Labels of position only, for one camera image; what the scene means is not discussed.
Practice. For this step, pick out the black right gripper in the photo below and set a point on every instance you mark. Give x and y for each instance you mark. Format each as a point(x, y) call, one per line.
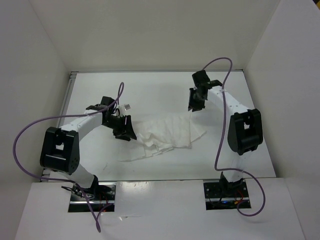
point(195, 106)

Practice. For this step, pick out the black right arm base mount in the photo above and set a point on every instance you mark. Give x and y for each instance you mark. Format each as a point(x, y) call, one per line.
point(218, 199)

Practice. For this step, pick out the white pleated skirt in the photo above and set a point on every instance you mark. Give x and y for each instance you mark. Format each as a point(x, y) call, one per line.
point(160, 135)

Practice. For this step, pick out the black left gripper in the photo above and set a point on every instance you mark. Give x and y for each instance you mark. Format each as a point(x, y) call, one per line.
point(126, 131)

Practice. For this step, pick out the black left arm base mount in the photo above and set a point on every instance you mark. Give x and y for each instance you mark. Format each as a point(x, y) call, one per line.
point(103, 201)

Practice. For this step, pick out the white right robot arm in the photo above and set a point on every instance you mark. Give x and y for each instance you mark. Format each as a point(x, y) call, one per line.
point(242, 131)

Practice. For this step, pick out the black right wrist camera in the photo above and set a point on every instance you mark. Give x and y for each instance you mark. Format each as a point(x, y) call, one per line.
point(200, 78)

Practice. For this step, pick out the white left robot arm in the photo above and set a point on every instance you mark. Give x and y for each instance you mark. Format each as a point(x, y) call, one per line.
point(61, 146)

